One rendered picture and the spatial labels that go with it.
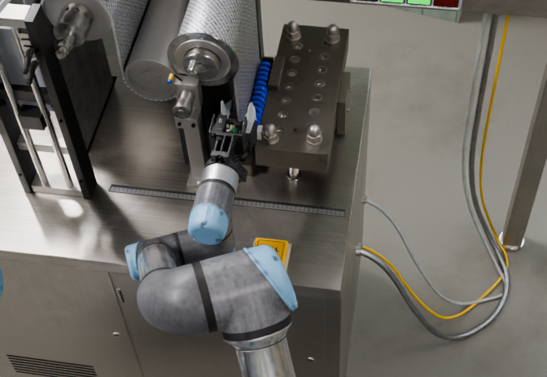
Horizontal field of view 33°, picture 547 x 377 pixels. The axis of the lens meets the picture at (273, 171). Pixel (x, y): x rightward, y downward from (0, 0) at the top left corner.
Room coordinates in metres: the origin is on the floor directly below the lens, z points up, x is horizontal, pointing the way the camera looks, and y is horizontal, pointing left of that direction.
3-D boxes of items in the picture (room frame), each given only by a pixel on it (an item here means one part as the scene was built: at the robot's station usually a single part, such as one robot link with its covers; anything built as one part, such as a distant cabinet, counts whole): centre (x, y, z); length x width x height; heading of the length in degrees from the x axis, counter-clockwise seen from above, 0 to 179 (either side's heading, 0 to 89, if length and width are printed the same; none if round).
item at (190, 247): (1.08, 0.14, 1.01); 0.11 x 0.08 x 0.11; 103
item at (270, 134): (1.33, 0.00, 1.05); 0.04 x 0.04 x 0.04
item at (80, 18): (1.40, 0.38, 1.33); 0.06 x 0.06 x 0.06; 77
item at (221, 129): (1.23, 0.09, 1.12); 0.12 x 0.08 x 0.09; 167
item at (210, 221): (1.08, 0.13, 1.11); 0.11 x 0.08 x 0.09; 167
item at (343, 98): (1.48, -0.18, 0.96); 0.10 x 0.03 x 0.11; 167
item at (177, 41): (1.36, 0.13, 1.25); 0.15 x 0.01 x 0.15; 77
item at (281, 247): (1.10, 0.02, 0.91); 0.07 x 0.07 x 0.02; 77
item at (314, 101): (1.48, -0.08, 1.00); 0.40 x 0.16 x 0.06; 167
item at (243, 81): (1.47, 0.04, 1.11); 0.23 x 0.01 x 0.18; 167
